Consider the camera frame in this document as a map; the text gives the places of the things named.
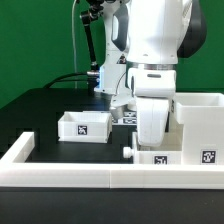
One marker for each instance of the white drawer box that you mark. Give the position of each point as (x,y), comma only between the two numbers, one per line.
(93,127)
(168,153)

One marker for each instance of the white U-shaped border fence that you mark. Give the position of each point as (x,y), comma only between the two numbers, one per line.
(15,171)

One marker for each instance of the white front drawer box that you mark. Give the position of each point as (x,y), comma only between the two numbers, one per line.
(168,153)

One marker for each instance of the white drawer cabinet frame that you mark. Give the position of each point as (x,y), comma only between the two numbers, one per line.
(202,118)

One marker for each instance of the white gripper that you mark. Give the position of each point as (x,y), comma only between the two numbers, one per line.
(152,91)

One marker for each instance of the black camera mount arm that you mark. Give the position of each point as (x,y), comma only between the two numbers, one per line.
(87,17)

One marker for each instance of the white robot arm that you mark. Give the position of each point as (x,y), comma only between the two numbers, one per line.
(144,41)

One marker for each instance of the white rear drawer box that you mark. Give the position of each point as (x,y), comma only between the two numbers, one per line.
(93,127)

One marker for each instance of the white fiducial marker sheet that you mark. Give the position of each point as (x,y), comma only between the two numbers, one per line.
(129,118)

